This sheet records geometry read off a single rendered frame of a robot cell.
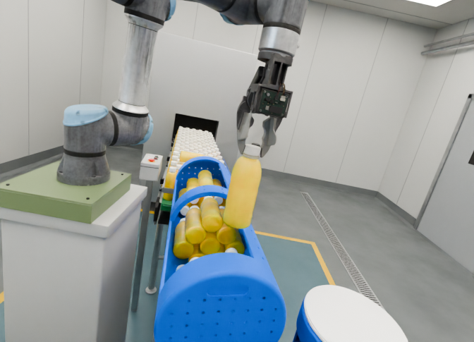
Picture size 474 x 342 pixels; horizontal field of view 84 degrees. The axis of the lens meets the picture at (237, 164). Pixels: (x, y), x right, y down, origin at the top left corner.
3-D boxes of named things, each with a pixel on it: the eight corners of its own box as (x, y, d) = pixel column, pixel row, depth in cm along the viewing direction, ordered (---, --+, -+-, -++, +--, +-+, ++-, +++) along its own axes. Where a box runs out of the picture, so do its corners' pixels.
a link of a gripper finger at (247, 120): (232, 154, 54) (250, 111, 52) (228, 148, 60) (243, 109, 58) (246, 159, 55) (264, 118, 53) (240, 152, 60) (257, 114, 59)
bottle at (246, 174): (252, 233, 62) (270, 156, 57) (222, 230, 60) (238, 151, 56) (247, 219, 68) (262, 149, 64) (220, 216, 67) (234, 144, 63)
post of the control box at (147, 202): (130, 311, 182) (146, 175, 156) (131, 306, 186) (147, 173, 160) (136, 311, 183) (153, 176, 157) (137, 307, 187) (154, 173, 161)
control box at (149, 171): (138, 179, 148) (140, 161, 145) (144, 168, 167) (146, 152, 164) (157, 181, 150) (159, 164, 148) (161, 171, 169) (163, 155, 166)
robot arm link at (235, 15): (207, -30, 53) (250, -36, 47) (241, -7, 62) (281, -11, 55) (201, 13, 55) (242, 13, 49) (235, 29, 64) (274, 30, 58)
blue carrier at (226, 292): (151, 384, 57) (155, 273, 49) (173, 206, 140) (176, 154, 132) (276, 372, 63) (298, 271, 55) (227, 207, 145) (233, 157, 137)
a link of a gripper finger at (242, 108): (231, 127, 57) (247, 87, 55) (231, 125, 58) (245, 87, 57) (251, 135, 58) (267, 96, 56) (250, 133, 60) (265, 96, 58)
